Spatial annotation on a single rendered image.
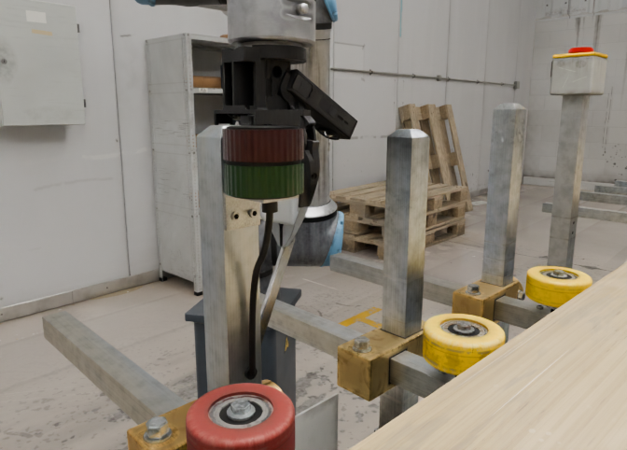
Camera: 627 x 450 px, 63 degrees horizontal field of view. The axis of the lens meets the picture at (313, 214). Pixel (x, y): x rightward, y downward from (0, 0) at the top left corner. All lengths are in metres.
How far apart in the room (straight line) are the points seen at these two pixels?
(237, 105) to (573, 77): 0.66
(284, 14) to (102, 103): 2.86
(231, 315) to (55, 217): 2.86
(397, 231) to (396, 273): 0.05
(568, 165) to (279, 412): 0.78
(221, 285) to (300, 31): 0.26
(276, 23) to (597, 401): 0.42
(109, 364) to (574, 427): 0.44
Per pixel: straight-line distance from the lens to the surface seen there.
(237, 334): 0.45
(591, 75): 1.02
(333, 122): 0.59
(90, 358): 0.63
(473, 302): 0.78
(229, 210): 0.41
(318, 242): 1.33
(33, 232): 3.24
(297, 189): 0.37
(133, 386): 0.56
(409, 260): 0.60
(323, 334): 0.67
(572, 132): 1.04
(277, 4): 0.52
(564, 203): 1.06
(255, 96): 0.52
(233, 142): 0.37
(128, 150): 3.41
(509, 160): 0.80
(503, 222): 0.82
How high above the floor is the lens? 1.12
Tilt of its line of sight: 11 degrees down
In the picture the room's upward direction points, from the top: straight up
